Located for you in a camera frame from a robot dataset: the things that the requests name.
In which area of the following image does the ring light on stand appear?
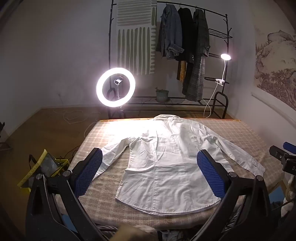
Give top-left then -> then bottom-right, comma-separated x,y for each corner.
96,67 -> 136,119

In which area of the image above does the beige checked blanket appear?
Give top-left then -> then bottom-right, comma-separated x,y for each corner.
67,118 -> 286,229

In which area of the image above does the black coat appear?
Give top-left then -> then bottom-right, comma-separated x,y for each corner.
177,7 -> 196,62

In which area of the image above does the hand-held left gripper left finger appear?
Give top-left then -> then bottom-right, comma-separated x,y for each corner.
25,148 -> 105,241

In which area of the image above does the yellow-trimmed bag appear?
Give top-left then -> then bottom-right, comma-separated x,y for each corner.
17,149 -> 70,188

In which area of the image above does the black metal clothes rack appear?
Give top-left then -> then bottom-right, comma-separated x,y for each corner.
108,0 -> 233,120

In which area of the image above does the yellow scarf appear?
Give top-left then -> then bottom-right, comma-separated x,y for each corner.
177,61 -> 186,82

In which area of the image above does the white lamp cable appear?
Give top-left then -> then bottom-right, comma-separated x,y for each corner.
203,83 -> 219,117

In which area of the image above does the grey plaid coat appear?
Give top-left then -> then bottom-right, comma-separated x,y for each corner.
181,9 -> 210,102

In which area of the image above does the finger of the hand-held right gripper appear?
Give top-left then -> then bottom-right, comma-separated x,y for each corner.
282,141 -> 296,154
269,145 -> 292,165

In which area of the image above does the potted plant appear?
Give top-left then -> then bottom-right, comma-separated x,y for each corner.
154,87 -> 170,103

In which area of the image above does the blue denim jacket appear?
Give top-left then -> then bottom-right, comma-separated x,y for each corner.
156,5 -> 185,60

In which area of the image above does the striped green and white hanging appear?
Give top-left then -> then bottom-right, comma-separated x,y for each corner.
116,0 -> 158,76

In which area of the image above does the white long-sleeved shirt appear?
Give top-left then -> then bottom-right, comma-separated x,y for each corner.
92,114 -> 266,216

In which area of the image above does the landscape wall painting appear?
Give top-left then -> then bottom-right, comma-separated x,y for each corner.
253,25 -> 296,110

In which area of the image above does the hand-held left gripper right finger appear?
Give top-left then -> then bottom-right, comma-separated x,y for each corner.
190,149 -> 274,241

